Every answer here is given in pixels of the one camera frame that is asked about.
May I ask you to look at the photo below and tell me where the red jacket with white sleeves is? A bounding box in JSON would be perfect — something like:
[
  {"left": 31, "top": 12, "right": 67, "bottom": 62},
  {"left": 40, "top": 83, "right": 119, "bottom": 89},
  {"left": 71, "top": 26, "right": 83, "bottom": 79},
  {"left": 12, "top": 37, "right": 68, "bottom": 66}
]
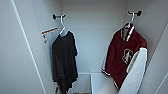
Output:
[{"left": 100, "top": 23, "right": 149, "bottom": 94}]

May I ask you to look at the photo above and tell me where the black t-shirt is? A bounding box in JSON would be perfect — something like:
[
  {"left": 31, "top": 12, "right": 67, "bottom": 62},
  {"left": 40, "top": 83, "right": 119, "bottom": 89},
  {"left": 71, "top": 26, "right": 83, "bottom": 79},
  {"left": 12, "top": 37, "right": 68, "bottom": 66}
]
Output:
[{"left": 51, "top": 30, "right": 80, "bottom": 94}]

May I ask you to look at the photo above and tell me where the white inner shelf unit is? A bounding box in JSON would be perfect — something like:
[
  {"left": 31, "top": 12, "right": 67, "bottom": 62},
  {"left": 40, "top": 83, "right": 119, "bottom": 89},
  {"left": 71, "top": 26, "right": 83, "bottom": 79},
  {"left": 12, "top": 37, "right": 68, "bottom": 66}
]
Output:
[{"left": 89, "top": 71, "right": 122, "bottom": 94}]

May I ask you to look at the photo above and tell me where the white clothes hanger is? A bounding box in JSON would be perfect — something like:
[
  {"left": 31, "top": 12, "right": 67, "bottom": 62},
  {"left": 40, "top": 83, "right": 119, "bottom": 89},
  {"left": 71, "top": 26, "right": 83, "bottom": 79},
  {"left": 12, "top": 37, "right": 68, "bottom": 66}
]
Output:
[
  {"left": 122, "top": 11, "right": 138, "bottom": 34},
  {"left": 57, "top": 14, "right": 73, "bottom": 38}
]

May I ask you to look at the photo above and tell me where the white wardrobe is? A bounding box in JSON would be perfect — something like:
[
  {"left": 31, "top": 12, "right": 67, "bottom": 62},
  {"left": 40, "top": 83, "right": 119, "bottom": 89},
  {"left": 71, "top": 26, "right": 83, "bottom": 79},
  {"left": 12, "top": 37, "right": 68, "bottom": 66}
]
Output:
[{"left": 13, "top": 0, "right": 168, "bottom": 94}]

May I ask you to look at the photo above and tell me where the black hanging bracket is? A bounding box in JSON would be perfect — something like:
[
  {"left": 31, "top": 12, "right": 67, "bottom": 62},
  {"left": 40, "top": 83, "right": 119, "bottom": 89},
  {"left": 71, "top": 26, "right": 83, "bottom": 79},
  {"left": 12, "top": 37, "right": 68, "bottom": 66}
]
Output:
[
  {"left": 127, "top": 10, "right": 143, "bottom": 17},
  {"left": 52, "top": 13, "right": 67, "bottom": 21}
]

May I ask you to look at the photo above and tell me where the white wardrobe door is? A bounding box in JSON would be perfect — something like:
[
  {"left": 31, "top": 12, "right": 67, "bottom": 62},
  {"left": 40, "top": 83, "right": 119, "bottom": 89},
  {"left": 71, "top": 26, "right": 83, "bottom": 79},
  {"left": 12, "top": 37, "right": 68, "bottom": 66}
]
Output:
[
  {"left": 0, "top": 0, "right": 48, "bottom": 94},
  {"left": 153, "top": 71, "right": 168, "bottom": 94}
]

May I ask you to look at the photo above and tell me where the orange and white sticker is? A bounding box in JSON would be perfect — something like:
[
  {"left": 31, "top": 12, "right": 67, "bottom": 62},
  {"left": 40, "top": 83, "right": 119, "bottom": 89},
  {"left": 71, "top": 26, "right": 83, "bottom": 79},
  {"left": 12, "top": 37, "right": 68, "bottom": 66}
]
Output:
[{"left": 41, "top": 27, "right": 59, "bottom": 44}]

